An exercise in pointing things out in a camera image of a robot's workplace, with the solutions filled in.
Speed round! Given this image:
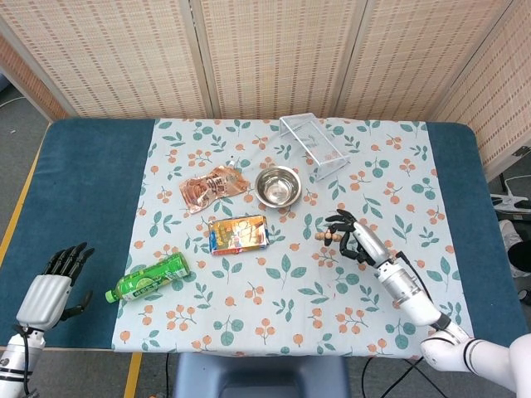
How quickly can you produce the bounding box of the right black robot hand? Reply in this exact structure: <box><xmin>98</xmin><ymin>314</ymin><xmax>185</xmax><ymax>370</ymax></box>
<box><xmin>325</xmin><ymin>209</ymin><xmax>396</xmax><ymax>271</ymax></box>

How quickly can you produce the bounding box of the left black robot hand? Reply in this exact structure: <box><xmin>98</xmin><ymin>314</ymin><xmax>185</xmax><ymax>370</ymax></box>
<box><xmin>16</xmin><ymin>242</ymin><xmax>95</xmax><ymax>332</ymax></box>

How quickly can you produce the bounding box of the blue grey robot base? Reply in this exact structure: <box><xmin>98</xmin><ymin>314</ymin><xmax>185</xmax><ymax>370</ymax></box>
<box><xmin>172</xmin><ymin>352</ymin><xmax>349</xmax><ymax>398</ymax></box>

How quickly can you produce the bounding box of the floral fruit print tablecloth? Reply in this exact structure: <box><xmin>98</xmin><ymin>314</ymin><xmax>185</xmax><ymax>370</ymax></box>
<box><xmin>110</xmin><ymin>118</ymin><xmax>474</xmax><ymax>358</ymax></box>

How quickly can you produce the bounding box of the green chip canister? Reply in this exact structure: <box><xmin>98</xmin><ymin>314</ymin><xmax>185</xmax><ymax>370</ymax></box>
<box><xmin>105</xmin><ymin>252</ymin><xmax>192</xmax><ymax>303</ymax></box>

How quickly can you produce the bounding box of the stainless steel bowl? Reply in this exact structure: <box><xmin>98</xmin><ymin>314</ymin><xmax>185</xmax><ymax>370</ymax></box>
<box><xmin>255</xmin><ymin>165</ymin><xmax>303</xmax><ymax>208</ymax></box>

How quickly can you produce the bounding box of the clear plastic box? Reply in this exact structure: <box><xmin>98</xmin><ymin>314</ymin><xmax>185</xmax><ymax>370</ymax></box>
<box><xmin>279</xmin><ymin>114</ymin><xmax>352</xmax><ymax>182</ymax></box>

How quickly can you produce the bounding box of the teal table cover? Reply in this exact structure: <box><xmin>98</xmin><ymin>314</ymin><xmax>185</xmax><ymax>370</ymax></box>
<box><xmin>0</xmin><ymin>118</ymin><xmax>528</xmax><ymax>353</ymax></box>

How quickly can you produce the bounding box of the orange yellow blue carton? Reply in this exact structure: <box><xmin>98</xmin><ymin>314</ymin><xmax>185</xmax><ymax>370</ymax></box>
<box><xmin>207</xmin><ymin>214</ymin><xmax>270</xmax><ymax>256</ymax></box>

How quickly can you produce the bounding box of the black and white device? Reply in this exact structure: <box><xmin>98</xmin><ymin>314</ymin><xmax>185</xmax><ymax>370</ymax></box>
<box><xmin>497</xmin><ymin>218</ymin><xmax>531</xmax><ymax>279</ymax></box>

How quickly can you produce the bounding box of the white metal stand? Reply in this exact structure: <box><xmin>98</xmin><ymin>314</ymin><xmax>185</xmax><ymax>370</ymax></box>
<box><xmin>489</xmin><ymin>172</ymin><xmax>531</xmax><ymax>213</ymax></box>

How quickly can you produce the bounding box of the copper foil snack packet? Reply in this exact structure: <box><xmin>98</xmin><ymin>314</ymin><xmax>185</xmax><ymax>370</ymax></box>
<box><xmin>178</xmin><ymin>164</ymin><xmax>251</xmax><ymax>215</ymax></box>

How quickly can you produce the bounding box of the woven folding screen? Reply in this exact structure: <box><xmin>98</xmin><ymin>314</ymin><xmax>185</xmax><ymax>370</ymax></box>
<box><xmin>0</xmin><ymin>0</ymin><xmax>531</xmax><ymax>179</ymax></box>

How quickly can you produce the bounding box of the black floor cable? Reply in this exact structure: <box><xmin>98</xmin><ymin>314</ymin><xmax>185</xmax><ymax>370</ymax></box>
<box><xmin>359</xmin><ymin>355</ymin><xmax>425</xmax><ymax>398</ymax></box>

